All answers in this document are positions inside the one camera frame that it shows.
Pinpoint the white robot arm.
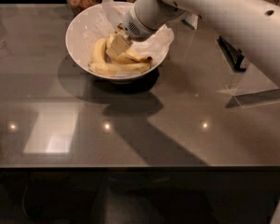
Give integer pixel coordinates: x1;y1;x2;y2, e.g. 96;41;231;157
106;0;280;88

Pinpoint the front yellow banana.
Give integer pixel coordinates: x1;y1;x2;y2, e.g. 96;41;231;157
90;63;150;77

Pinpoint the white paper bag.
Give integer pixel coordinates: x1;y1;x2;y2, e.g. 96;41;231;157
181;13;199;30

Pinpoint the white ceramic bowl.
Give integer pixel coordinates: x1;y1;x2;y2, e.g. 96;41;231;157
65;7;167;83

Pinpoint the white crumpled paper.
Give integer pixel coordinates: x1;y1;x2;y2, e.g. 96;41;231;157
83;1;174;59

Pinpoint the yellow banana bunch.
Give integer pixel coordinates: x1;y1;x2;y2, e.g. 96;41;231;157
91;38;152;64

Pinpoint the clear acrylic stand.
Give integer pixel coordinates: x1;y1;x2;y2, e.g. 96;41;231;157
219;63;280;108

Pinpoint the black wire rack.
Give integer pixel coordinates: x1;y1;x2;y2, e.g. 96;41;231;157
217;36;245;73

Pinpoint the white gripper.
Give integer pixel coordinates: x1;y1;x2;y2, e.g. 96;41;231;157
105;7;156;59

